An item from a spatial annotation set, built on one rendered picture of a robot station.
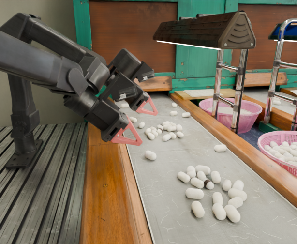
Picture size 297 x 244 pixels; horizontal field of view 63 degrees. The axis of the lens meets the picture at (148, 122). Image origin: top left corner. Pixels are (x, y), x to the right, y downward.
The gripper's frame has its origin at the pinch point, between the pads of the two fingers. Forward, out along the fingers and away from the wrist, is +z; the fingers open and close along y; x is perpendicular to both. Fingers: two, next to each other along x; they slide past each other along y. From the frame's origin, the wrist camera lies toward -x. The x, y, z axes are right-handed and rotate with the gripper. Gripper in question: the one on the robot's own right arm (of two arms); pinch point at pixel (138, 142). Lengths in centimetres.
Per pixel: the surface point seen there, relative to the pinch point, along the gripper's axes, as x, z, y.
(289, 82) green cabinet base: -67, 79, 69
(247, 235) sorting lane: -3.8, 16.3, -25.7
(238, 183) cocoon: -8.7, 18.5, -14.0
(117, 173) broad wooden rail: 7.8, -0.9, -4.8
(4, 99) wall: 71, -46, 154
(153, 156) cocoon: 1.7, 7.4, 2.9
